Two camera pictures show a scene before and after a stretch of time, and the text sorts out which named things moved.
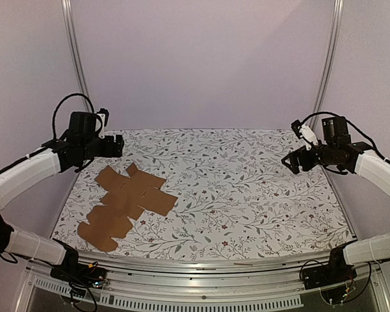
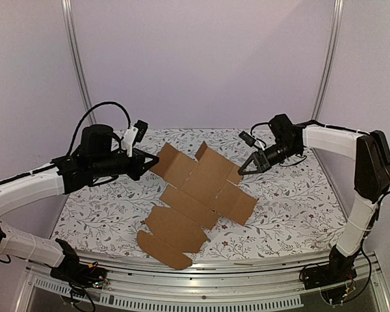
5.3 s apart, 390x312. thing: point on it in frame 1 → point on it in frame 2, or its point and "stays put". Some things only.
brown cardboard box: [109, 223] → [196, 193]
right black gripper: [301, 159] → [262, 160]
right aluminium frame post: [335, 32] stays put
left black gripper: [109, 151] → [139, 168]
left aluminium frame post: [75, 47] stays put
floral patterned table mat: [234, 197] stays put
